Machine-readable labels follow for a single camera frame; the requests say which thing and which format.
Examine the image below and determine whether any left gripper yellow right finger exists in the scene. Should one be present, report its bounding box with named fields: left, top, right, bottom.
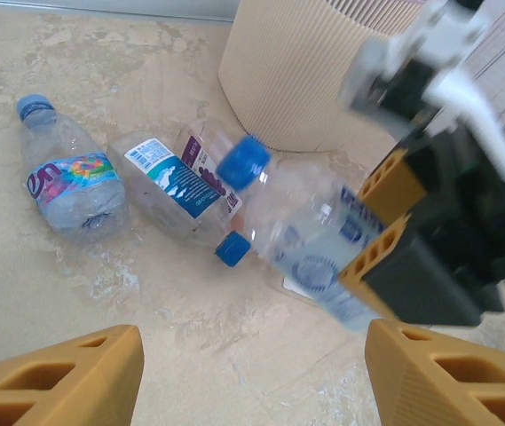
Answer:
left=364, top=319, right=505, bottom=426

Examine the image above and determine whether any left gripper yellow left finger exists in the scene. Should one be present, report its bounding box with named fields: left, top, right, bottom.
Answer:
left=0, top=324, right=146, bottom=426

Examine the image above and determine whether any clear bottle blue print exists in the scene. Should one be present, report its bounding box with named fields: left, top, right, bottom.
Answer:
left=215, top=135, right=395, bottom=334

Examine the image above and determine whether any beige plastic waste bin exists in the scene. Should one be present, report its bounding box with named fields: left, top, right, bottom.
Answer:
left=217, top=0, right=435, bottom=154

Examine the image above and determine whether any square clear bottle blue label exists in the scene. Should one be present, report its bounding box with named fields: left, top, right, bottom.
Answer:
left=106, top=131, right=252, bottom=267

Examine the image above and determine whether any clear bottle purple grape label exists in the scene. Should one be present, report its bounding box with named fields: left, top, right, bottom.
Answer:
left=175, top=118, right=247, bottom=214

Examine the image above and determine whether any clear bottle colourful purple label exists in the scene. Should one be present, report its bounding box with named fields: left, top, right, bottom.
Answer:
left=15, top=92, right=130, bottom=244

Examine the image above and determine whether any aluminium table edge bar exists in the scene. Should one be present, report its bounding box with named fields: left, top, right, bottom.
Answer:
left=0, top=0, right=235, bottom=24

